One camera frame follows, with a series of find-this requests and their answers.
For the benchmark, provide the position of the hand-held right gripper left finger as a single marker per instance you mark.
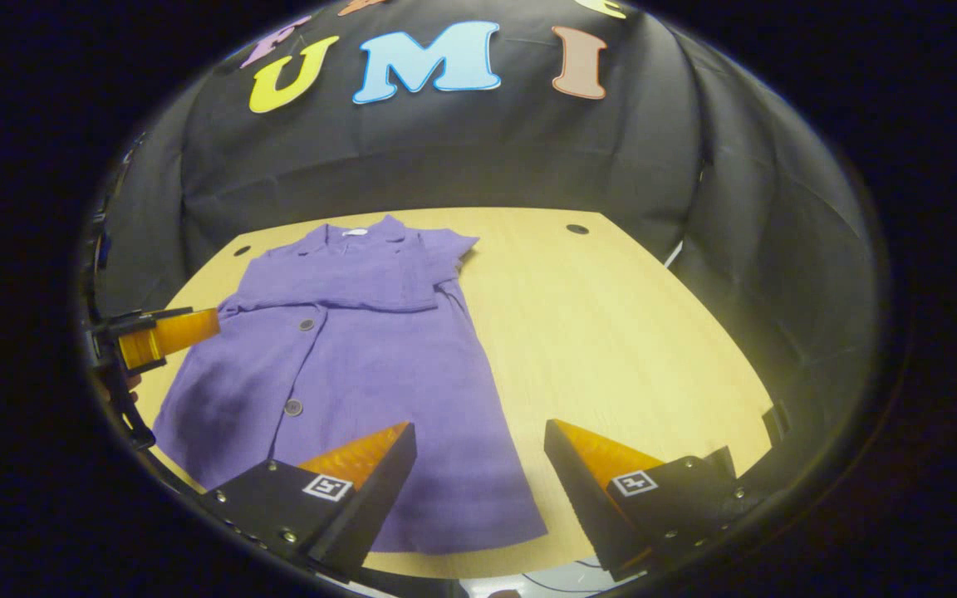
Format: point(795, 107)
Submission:
point(366, 507)

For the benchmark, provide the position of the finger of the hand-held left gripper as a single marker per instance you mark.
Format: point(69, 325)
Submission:
point(179, 332)

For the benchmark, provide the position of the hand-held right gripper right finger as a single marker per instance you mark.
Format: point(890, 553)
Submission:
point(586, 507)

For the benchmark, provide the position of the purple button shirt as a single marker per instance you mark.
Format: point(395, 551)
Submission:
point(379, 349)

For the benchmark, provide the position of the black backdrop cloth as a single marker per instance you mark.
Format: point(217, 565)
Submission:
point(487, 149)

